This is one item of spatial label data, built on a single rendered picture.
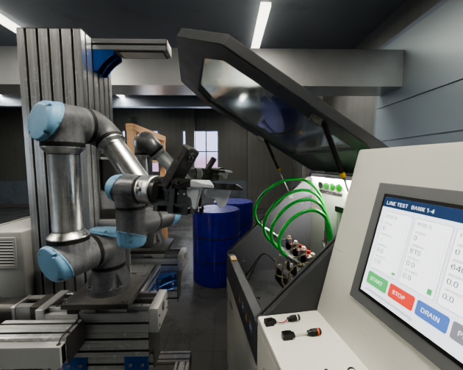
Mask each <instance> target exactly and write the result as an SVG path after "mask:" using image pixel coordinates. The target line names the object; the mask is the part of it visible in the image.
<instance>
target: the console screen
mask: <svg viewBox="0 0 463 370"><path fill-rule="evenodd" d="M350 295H351V296H352V297H353V298H354V299H355V300H357V301H358V302H359V303H361V304H362V305H363V306H364V307H366V309H368V310H369V311H370V312H371V313H373V314H374V315H375V316H376V317H378V318H379V319H380V320H381V321H382V322H383V323H385V324H386V325H387V326H388V327H390V328H391V329H392V330H394V331H395V332H396V333H397V334H398V335H399V336H400V337H401V338H403V339H404V340H405V341H407V342H408V343H409V344H411V345H412V346H413V347H414V348H415V349H416V350H417V351H419V352H420V353H421V354H422V355H424V356H425V357H426V358H428V359H429V360H430V361H431V362H432V363H433V364H434V365H436V366H437V367H438V368H440V369H441V370H463V191H459V190H452V189H438V188H431V187H423V186H409V185H401V184H388V183H380V184H379V187H378V191H377V195H376V199H375V203H374V206H373V210H372V214H371V216H370V221H369V224H368V227H367V232H366V235H365V240H364V243H363V246H362V251H361V254H360V257H359V262H358V265H357V268H356V273H355V275H354V279H353V283H352V287H351V291H350Z"/></svg>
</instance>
